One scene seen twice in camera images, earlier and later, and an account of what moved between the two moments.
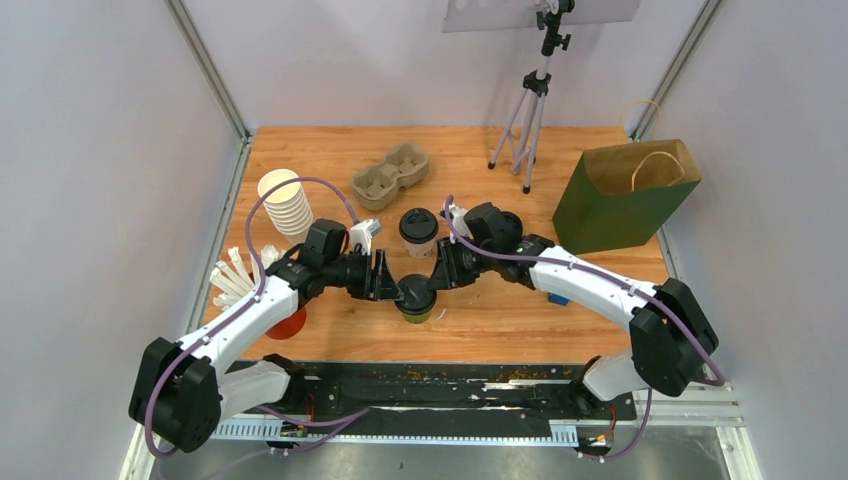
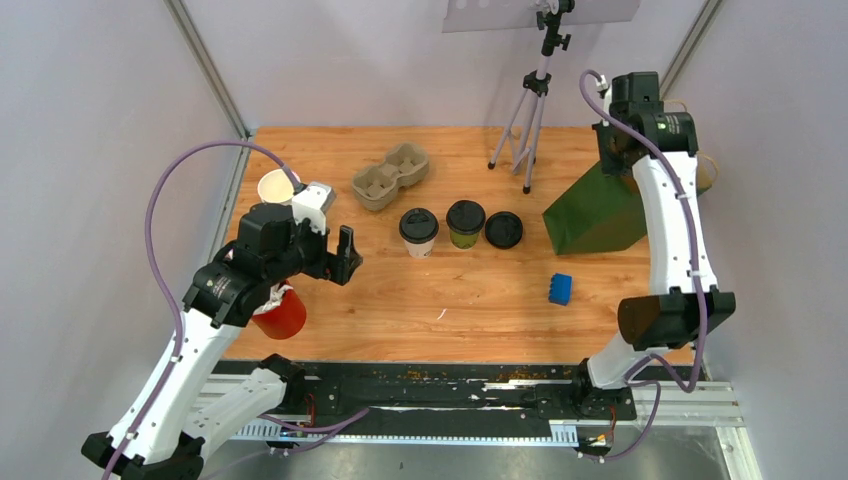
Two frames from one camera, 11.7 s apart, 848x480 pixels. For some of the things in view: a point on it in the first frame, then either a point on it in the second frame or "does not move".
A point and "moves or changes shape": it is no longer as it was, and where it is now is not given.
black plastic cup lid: [418, 225] does not move
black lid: [510, 230] does not move
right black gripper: [446, 274] → [609, 165]
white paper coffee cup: [421, 250] does not move
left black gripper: [382, 285] → [340, 267]
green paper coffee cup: [417, 318] moves or changes shape
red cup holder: [289, 326] does not move
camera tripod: [531, 101] does not move
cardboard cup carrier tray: [375, 186] does not move
